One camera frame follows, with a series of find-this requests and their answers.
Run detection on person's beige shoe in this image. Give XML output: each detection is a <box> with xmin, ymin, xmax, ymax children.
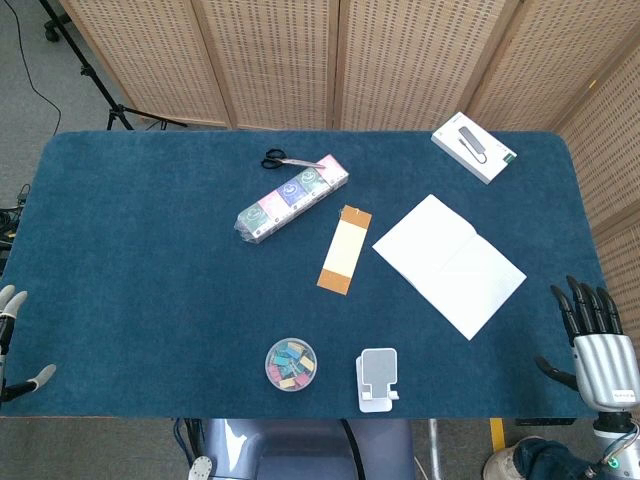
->
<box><xmin>482</xmin><ymin>435</ymin><xmax>546</xmax><ymax>480</ymax></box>

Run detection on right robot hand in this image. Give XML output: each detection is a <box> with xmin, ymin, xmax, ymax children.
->
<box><xmin>534</xmin><ymin>274</ymin><xmax>640</xmax><ymax>414</ymax></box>

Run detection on black caster wheel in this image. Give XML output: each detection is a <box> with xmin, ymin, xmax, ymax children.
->
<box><xmin>43</xmin><ymin>9</ymin><xmax>71</xmax><ymax>44</ymax></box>

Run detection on black handled scissors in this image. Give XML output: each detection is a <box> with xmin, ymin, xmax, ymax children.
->
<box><xmin>260</xmin><ymin>148</ymin><xmax>326</xmax><ymax>170</ymax></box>

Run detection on silver metal table leg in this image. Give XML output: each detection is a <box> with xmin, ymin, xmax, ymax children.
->
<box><xmin>427</xmin><ymin>418</ymin><xmax>444</xmax><ymax>480</ymax></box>

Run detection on black floor cable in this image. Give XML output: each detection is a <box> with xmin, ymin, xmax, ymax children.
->
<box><xmin>8</xmin><ymin>0</ymin><xmax>62</xmax><ymax>137</ymax></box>

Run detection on white phone stand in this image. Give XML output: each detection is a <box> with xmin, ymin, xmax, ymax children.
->
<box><xmin>355</xmin><ymin>347</ymin><xmax>401</xmax><ymax>414</ymax></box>

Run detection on white hub product box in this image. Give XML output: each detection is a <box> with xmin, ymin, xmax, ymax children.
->
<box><xmin>430</xmin><ymin>111</ymin><xmax>519</xmax><ymax>185</ymax></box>

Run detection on open white notebook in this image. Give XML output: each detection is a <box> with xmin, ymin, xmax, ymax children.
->
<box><xmin>372</xmin><ymin>194</ymin><xmax>528</xmax><ymax>341</ymax></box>

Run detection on wrapped tissue multipack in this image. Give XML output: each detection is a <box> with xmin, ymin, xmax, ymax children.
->
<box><xmin>233</xmin><ymin>153</ymin><xmax>350</xmax><ymax>246</ymax></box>

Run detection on blue table mat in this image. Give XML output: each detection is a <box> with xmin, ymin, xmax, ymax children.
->
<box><xmin>0</xmin><ymin>130</ymin><xmax>631</xmax><ymax>420</ymax></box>

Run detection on clear jar of binder clips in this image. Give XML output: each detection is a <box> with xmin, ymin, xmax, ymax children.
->
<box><xmin>264</xmin><ymin>337</ymin><xmax>319</xmax><ymax>394</ymax></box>

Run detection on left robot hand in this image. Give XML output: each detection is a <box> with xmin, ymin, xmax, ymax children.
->
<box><xmin>0</xmin><ymin>283</ymin><xmax>57</xmax><ymax>404</ymax></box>

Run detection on blue-grey robot torso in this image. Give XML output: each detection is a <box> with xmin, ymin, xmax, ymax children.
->
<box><xmin>172</xmin><ymin>418</ymin><xmax>416</xmax><ymax>480</ymax></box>

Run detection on wicker folding screen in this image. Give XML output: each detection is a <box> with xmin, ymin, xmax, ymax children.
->
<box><xmin>58</xmin><ymin>0</ymin><xmax>640</xmax><ymax>351</ymax></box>

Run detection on brown and cream bookmark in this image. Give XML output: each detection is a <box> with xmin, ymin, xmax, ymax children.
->
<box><xmin>316</xmin><ymin>204</ymin><xmax>374</xmax><ymax>297</ymax></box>

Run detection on black tripod stand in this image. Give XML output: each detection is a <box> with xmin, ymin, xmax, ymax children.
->
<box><xmin>38</xmin><ymin>0</ymin><xmax>189</xmax><ymax>132</ymax></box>

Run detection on black cable bundle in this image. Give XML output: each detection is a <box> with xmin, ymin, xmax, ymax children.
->
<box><xmin>0</xmin><ymin>183</ymin><xmax>32</xmax><ymax>251</ymax></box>

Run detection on person's jeans leg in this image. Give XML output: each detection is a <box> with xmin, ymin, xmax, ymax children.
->
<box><xmin>514</xmin><ymin>439</ymin><xmax>601</xmax><ymax>480</ymax></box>

